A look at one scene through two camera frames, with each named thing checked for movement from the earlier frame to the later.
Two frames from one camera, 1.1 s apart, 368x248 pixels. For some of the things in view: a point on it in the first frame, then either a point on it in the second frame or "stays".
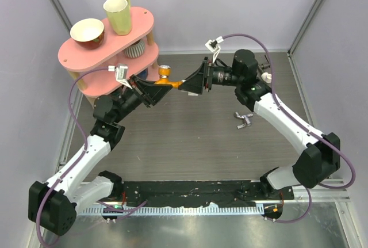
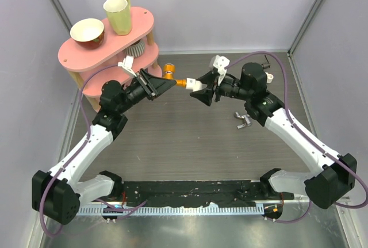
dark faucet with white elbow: x=265 y=76 stays
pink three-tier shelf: x=103 y=70 stays
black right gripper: x=196 y=81 to x=205 y=95
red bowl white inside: x=88 y=33 stays
